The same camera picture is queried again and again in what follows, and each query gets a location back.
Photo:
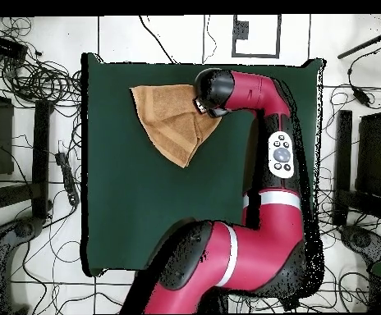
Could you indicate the orange terry towel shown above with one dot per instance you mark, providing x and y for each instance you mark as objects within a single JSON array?
[{"x": 167, "y": 115}]

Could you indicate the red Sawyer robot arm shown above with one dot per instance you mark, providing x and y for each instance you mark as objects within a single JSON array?
[{"x": 269, "y": 249}]

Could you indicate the small dark grey square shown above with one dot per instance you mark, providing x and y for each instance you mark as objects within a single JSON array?
[{"x": 240, "y": 29}]

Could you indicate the dark green table cloth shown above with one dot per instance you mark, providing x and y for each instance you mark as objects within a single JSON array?
[{"x": 128, "y": 213}]

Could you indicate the black power strip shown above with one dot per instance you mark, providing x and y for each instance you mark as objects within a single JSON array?
[{"x": 67, "y": 174}]

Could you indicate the black power adapter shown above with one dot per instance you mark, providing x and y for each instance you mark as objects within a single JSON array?
[{"x": 361, "y": 96}]

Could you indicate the black tripod rod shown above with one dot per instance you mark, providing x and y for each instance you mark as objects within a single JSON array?
[{"x": 364, "y": 44}]

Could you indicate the grey chair base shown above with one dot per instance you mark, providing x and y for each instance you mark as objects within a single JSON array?
[
  {"x": 23, "y": 229},
  {"x": 361, "y": 239}
]

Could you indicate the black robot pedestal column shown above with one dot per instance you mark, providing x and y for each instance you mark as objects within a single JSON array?
[{"x": 216, "y": 303}]

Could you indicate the black network switch box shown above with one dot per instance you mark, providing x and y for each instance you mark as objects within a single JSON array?
[{"x": 5, "y": 47}]

